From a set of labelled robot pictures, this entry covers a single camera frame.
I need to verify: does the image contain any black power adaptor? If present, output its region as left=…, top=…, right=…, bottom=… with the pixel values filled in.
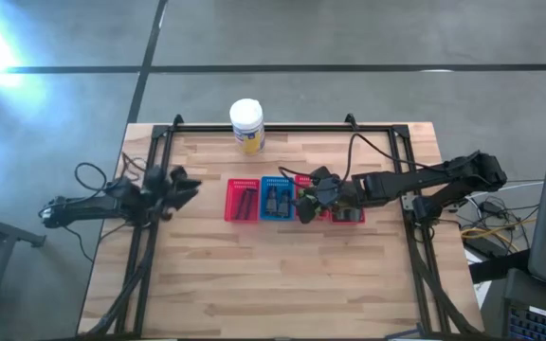
left=480, top=201, right=506, bottom=216

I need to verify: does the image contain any black keyboard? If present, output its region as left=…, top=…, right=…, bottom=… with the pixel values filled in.
left=506, top=304, right=546, bottom=341

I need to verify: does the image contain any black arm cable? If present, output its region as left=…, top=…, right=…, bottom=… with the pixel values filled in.
left=73, top=161, right=111, bottom=193
left=345, top=132, right=446, bottom=184

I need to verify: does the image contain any yellow cable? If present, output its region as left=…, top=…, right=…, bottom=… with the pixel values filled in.
left=460, top=216, right=540, bottom=241

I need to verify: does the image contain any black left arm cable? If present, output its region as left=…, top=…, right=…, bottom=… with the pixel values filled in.
left=73, top=161, right=111, bottom=193

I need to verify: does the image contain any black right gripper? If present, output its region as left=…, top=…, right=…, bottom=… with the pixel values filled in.
left=296, top=173, right=360, bottom=225

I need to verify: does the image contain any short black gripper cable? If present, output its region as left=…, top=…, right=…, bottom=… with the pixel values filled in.
left=277, top=165, right=319, bottom=180

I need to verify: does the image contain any blue plastic basket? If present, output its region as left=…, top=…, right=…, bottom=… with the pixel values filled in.
left=259, top=175, right=297, bottom=222

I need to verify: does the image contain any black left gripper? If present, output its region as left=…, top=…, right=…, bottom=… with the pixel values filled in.
left=143, top=165, right=204, bottom=221

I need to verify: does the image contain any dark blue chrome-capped stick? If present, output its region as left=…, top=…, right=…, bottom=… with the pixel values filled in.
left=278, top=188, right=292, bottom=217
left=264, top=187, right=279, bottom=217

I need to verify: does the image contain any white wipes canister yellow label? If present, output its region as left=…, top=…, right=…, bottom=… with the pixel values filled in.
left=228, top=98, right=266, bottom=156

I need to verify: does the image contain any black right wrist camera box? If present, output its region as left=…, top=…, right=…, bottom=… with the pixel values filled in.
left=309, top=164, right=335, bottom=185

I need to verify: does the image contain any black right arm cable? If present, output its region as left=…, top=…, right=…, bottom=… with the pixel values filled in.
left=345, top=132, right=446, bottom=184

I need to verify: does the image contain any black aluminium table frame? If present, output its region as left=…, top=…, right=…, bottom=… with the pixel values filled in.
left=85, top=112, right=485, bottom=338

